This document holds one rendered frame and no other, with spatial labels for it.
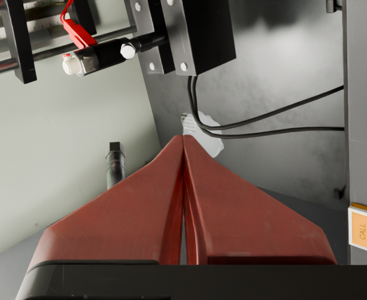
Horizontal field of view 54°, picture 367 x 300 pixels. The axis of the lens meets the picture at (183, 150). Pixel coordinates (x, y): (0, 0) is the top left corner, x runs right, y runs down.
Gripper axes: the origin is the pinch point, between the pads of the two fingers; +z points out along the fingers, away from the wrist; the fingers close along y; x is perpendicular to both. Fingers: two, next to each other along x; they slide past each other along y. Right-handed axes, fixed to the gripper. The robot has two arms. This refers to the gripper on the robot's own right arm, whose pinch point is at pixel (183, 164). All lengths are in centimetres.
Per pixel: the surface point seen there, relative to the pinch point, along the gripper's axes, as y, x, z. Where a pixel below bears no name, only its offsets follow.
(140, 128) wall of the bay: 10, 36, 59
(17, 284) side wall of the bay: 26, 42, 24
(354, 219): -18.3, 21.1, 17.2
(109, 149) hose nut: 7.9, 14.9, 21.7
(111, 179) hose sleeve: 7.1, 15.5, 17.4
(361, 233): -19.1, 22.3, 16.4
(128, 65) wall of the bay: 12, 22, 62
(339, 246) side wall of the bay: -21.5, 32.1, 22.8
